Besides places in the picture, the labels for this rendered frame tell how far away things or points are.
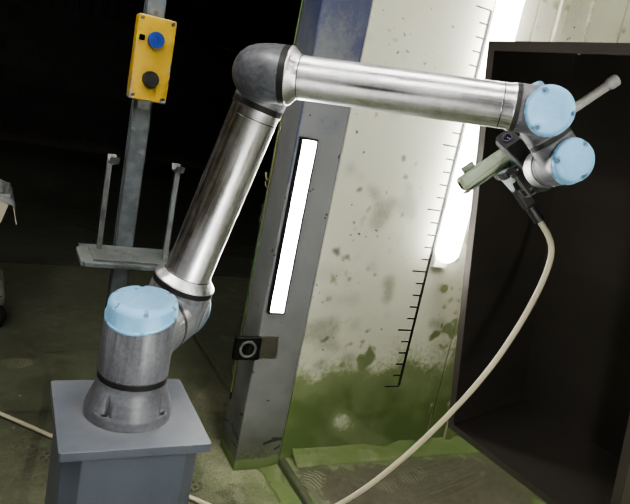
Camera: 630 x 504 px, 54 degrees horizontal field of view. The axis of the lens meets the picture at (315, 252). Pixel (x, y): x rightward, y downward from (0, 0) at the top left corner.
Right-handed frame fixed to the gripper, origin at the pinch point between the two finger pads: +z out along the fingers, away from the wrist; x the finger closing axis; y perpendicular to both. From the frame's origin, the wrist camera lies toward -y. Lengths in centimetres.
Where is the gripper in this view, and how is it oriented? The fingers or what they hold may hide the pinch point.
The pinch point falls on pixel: (505, 168)
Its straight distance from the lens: 169.4
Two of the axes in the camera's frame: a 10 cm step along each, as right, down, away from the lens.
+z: -0.5, -0.4, 10.0
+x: 8.1, -5.9, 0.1
